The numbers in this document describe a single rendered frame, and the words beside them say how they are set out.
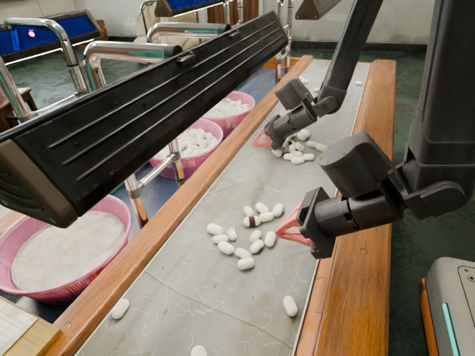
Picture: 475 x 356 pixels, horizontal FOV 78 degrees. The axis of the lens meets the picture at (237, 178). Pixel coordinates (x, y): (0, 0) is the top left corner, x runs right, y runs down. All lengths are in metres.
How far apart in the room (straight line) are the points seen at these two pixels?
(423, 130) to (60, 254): 0.66
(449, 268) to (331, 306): 0.87
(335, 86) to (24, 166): 0.65
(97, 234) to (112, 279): 0.16
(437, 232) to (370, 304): 1.40
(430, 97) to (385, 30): 4.97
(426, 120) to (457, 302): 0.95
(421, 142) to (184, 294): 0.43
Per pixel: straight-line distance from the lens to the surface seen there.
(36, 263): 0.74
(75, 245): 0.72
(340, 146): 0.40
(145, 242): 0.62
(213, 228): 0.62
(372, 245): 0.61
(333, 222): 0.44
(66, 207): 0.26
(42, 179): 0.26
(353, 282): 0.55
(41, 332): 0.56
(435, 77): 0.37
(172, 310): 0.55
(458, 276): 1.33
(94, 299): 0.57
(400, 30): 5.35
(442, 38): 0.36
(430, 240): 1.84
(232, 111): 1.16
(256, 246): 0.58
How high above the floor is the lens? 1.20
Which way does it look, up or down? 37 degrees down
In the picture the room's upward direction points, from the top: 3 degrees counter-clockwise
